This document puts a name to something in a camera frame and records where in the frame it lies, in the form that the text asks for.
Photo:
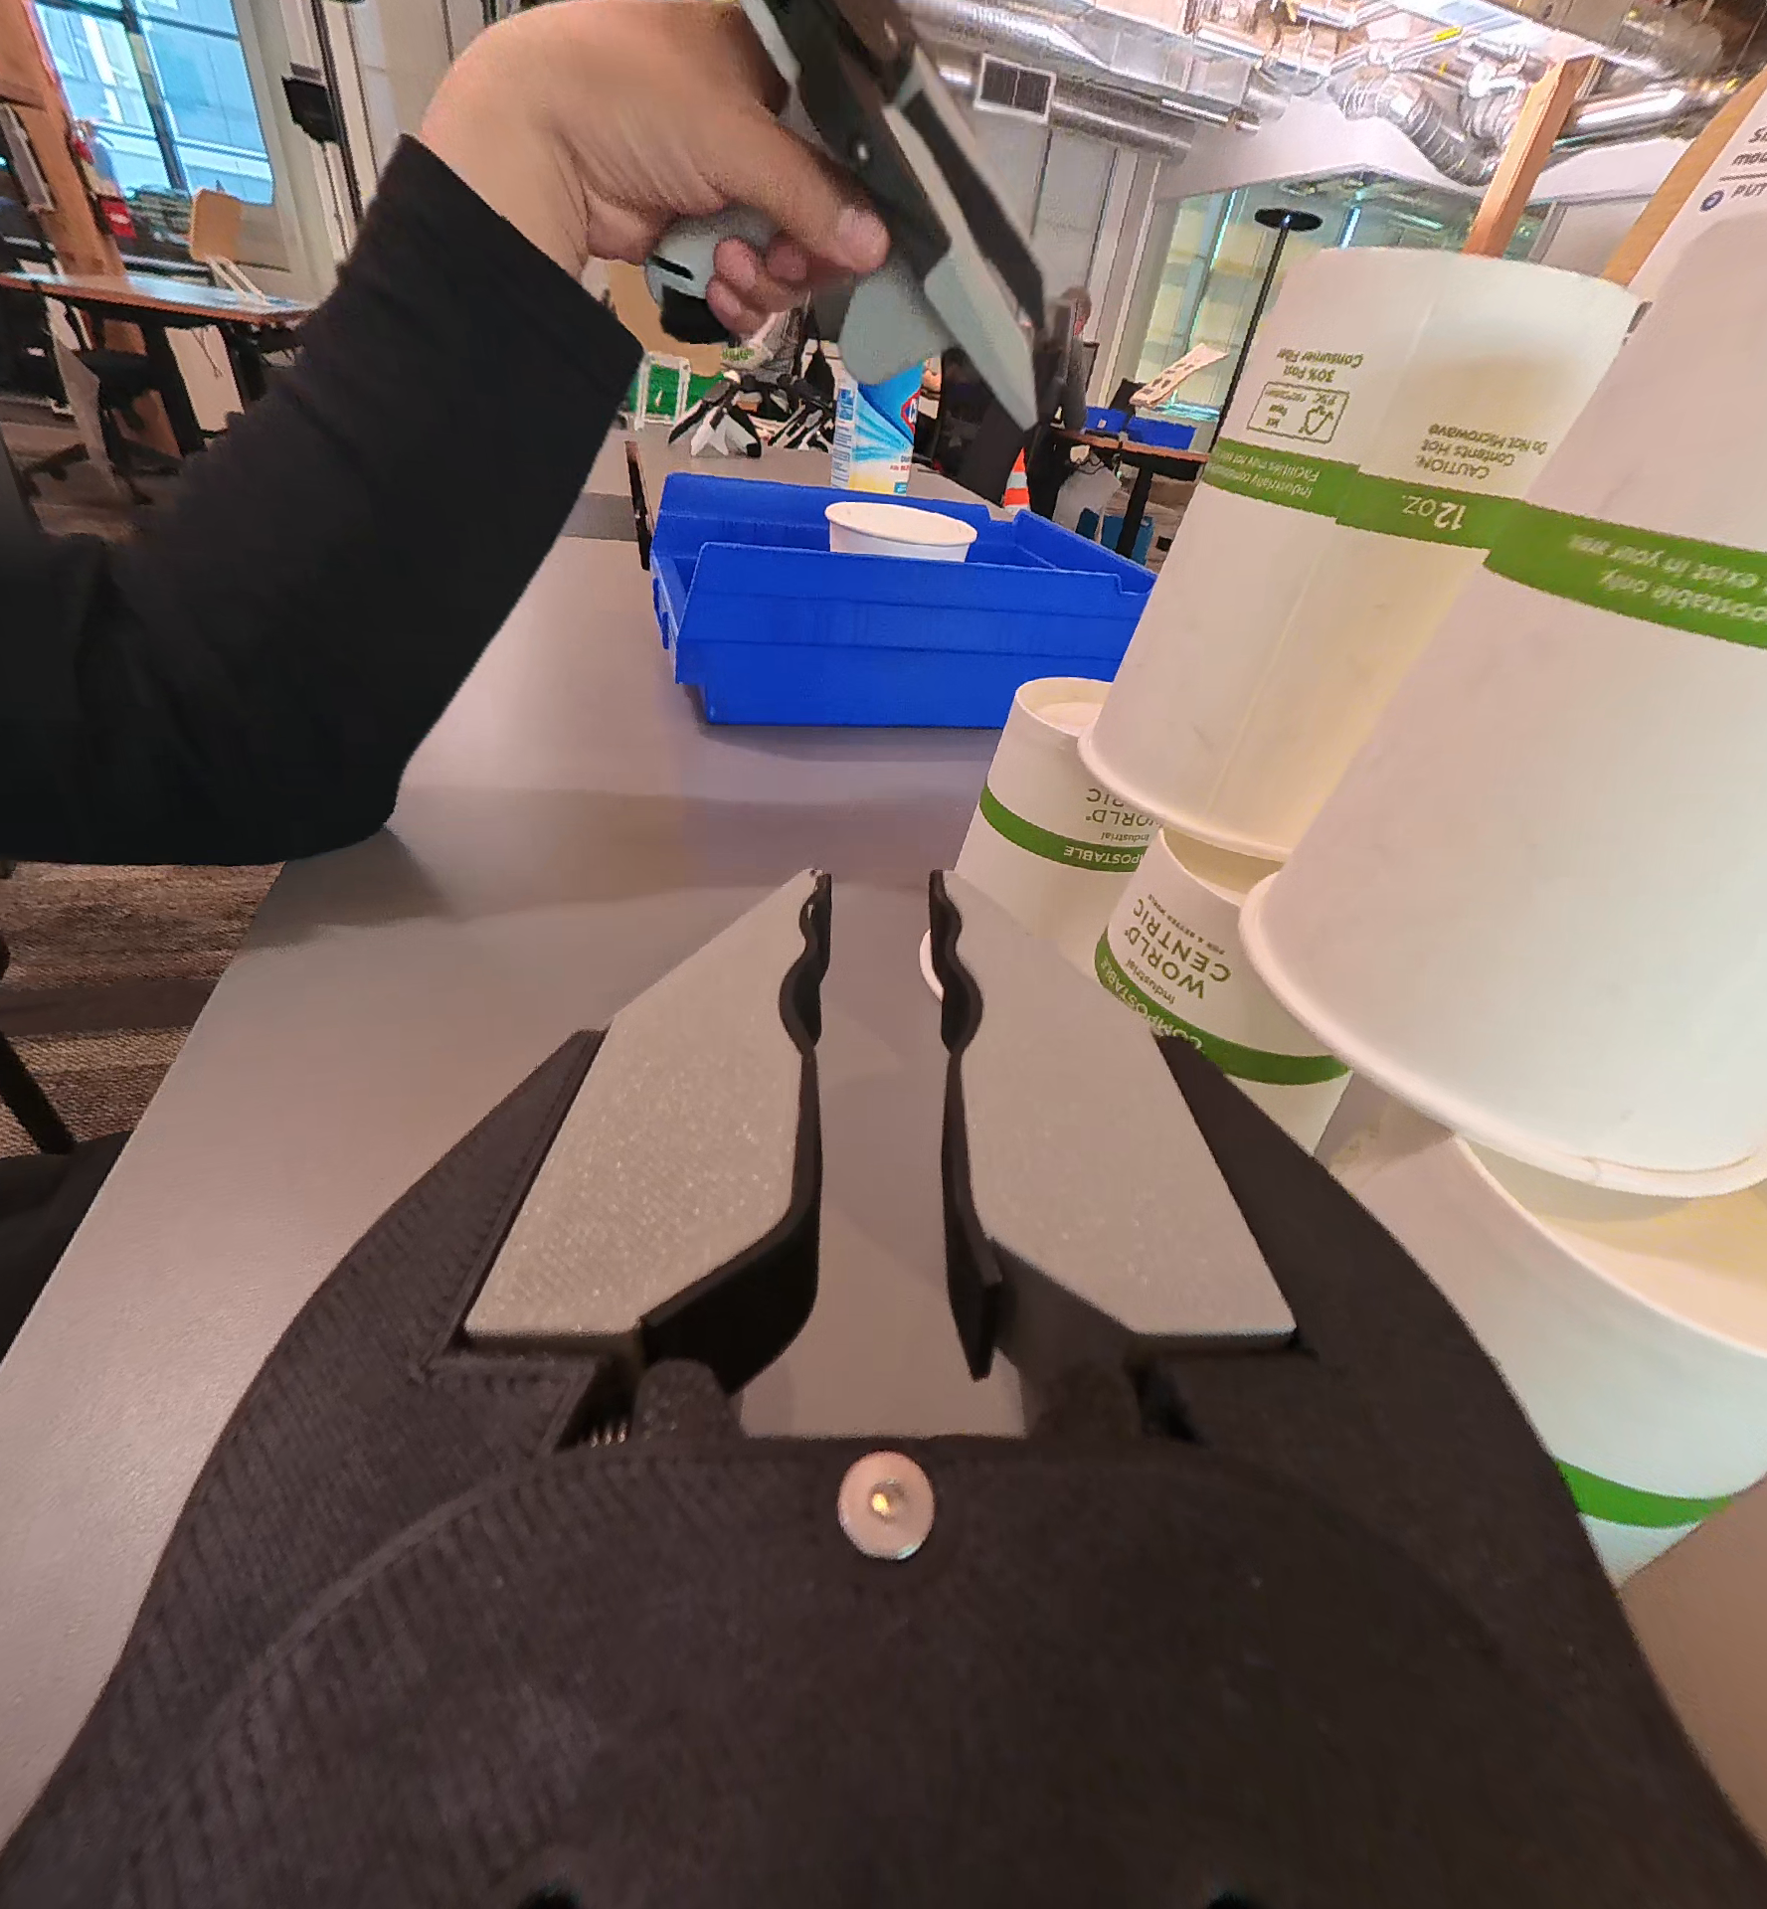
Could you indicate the black floor lamp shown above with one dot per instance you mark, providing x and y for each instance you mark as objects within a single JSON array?
[{"x": 1279, "y": 297}]

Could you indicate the blue plastic bin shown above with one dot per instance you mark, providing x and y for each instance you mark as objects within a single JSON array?
[{"x": 898, "y": 641}]

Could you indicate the blue label wipes canister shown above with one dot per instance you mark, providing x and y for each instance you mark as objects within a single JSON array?
[{"x": 876, "y": 431}]

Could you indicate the instruction sheet on stand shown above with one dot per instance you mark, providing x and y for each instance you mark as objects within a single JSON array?
[{"x": 1681, "y": 180}]

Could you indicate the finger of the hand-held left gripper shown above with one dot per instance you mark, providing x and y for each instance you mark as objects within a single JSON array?
[{"x": 974, "y": 283}]

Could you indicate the person's left forearm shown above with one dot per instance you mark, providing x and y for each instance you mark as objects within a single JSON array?
[{"x": 301, "y": 522}]

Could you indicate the white paper cup green band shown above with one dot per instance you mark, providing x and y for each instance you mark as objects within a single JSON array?
[
  {"x": 1196, "y": 968},
  {"x": 1033, "y": 776},
  {"x": 1569, "y": 895},
  {"x": 898, "y": 530},
  {"x": 1271, "y": 641},
  {"x": 1688, "y": 1342}
]

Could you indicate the person's left hand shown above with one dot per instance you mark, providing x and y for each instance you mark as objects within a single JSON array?
[{"x": 598, "y": 135}]

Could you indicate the black white tripod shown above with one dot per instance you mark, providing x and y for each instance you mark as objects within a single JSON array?
[{"x": 741, "y": 409}]

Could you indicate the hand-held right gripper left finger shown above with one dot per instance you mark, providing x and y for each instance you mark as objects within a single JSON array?
[{"x": 643, "y": 1178}]

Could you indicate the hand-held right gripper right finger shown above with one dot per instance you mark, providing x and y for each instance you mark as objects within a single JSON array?
[{"x": 1108, "y": 1178}]

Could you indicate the green sign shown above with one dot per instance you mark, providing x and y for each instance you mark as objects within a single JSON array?
[{"x": 674, "y": 391}]

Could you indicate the pale wooden chair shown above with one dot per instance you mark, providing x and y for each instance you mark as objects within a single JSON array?
[{"x": 226, "y": 239}]

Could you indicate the orange traffic cone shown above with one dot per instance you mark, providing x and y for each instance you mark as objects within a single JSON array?
[{"x": 1018, "y": 481}]

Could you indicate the wooden office desk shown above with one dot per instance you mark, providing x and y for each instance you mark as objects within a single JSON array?
[
  {"x": 1136, "y": 448},
  {"x": 153, "y": 305}
]

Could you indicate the small blue bin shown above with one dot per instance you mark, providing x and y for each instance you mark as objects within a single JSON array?
[{"x": 1158, "y": 427}]

